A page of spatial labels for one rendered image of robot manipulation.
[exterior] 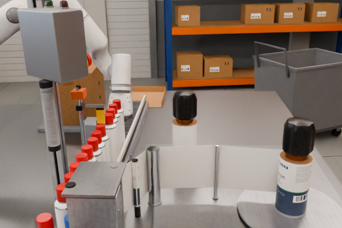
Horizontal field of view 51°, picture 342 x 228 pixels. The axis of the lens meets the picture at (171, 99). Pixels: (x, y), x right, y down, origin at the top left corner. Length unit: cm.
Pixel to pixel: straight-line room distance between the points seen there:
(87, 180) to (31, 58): 44
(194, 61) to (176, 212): 404
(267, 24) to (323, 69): 188
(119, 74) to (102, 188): 81
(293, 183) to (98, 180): 55
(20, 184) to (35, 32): 65
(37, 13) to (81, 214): 53
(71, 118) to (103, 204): 113
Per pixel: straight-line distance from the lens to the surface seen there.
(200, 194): 121
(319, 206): 121
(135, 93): 233
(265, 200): 119
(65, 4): 103
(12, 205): 136
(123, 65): 151
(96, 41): 148
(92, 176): 81
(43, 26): 101
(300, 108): 340
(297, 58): 401
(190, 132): 124
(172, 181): 115
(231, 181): 116
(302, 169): 105
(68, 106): 184
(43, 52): 103
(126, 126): 171
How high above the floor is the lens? 156
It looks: 19 degrees down
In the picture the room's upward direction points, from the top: 1 degrees counter-clockwise
